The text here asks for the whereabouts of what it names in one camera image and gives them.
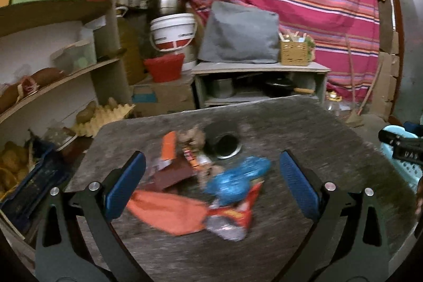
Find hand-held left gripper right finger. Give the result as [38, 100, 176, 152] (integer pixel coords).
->
[279, 150, 390, 282]

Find clear bottle with yellow cap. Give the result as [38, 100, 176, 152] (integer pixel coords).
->
[322, 91, 351, 118]

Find black tin can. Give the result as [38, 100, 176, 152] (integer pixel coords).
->
[203, 122, 243, 160]

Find white bucket with red label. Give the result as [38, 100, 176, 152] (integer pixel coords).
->
[149, 13, 198, 53]

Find clear plastic container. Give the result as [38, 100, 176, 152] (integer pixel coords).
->
[51, 27, 97, 75]

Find woven straw basket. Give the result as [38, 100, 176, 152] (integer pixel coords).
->
[279, 31, 315, 67]

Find large yellow oil jug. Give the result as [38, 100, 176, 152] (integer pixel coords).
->
[116, 16, 146, 85]

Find large steel pot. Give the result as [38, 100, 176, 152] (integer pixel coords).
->
[147, 0, 186, 17]

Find light blue plastic basket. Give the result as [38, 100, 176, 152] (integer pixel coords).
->
[380, 125, 423, 194]

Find small colourful candy wrapper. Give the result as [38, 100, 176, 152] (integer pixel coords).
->
[183, 148, 213, 171]

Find grey cushion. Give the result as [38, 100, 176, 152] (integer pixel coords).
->
[197, 1, 281, 65]

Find brown crumpled paper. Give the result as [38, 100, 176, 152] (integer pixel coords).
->
[178, 126, 206, 151]

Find pile of yellow fruits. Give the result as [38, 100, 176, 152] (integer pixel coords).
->
[0, 141, 31, 197]

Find orange packet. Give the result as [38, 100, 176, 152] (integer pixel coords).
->
[127, 189, 209, 235]

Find wooden shelf unit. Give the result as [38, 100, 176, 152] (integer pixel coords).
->
[0, 0, 176, 243]

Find dark blue plastic crate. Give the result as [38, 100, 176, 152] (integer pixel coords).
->
[0, 139, 72, 234]

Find cardboard sheets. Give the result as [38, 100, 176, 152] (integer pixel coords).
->
[363, 0, 401, 124]

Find red snack bag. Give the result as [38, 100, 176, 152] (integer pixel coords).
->
[203, 181, 264, 242]

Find blue wrapper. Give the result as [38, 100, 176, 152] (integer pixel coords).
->
[203, 155, 272, 207]

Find cardboard box with blue label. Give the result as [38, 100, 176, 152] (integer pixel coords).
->
[132, 73, 197, 118]

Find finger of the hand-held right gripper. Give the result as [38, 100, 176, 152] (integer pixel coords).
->
[378, 129, 417, 146]

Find black frying pan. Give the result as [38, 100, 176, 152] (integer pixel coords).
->
[264, 77, 315, 98]

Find small metal pot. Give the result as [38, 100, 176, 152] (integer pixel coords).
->
[209, 77, 236, 98]

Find red plastic basin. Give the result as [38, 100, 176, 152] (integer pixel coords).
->
[143, 53, 186, 84]

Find small orange clear wrapper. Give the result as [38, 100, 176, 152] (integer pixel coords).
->
[160, 131, 178, 171]

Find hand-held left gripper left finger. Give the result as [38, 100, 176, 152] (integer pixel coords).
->
[35, 151, 156, 282]

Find wooden broom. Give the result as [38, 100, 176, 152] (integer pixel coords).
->
[344, 35, 382, 128]

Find egg carton tray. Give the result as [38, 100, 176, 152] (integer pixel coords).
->
[72, 97, 137, 138]

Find grey low cabinet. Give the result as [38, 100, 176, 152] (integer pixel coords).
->
[191, 61, 332, 109]

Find brown chocolate wrapper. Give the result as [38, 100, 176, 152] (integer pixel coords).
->
[145, 158, 196, 194]

